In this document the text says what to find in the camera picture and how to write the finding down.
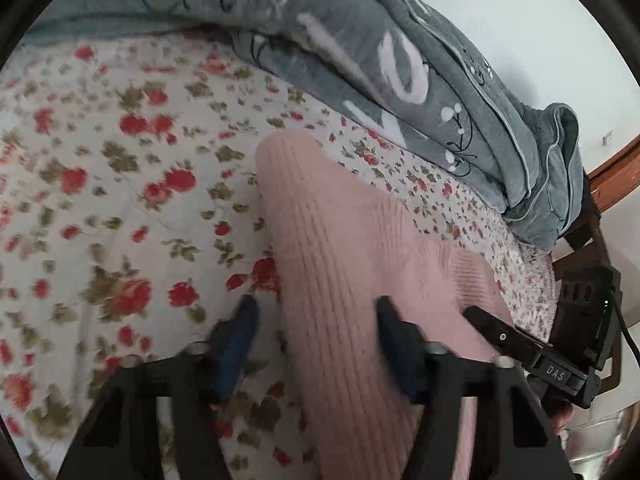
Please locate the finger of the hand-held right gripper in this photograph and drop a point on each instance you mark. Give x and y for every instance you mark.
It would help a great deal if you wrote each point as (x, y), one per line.
(500, 332)

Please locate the person's right hand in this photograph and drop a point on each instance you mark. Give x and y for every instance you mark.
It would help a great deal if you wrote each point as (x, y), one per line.
(562, 417)

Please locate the dark object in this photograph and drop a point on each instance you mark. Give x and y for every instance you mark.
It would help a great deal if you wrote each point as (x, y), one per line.
(587, 230)

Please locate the floral bed sheet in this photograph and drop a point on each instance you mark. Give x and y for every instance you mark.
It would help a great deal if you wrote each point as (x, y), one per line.
(125, 185)

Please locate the brown wooden bed frame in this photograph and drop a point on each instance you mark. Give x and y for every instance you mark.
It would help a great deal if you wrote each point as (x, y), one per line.
(617, 175)

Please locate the pink ribbed knit sweater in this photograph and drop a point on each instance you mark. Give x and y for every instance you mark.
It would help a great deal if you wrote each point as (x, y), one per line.
(350, 285)

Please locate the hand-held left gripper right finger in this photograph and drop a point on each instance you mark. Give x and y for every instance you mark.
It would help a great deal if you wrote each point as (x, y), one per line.
(395, 345)

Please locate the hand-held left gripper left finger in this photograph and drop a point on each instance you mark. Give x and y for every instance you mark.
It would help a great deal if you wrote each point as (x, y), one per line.
(235, 345)

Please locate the grey printed quilt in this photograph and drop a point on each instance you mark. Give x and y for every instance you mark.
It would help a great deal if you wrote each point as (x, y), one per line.
(380, 60)

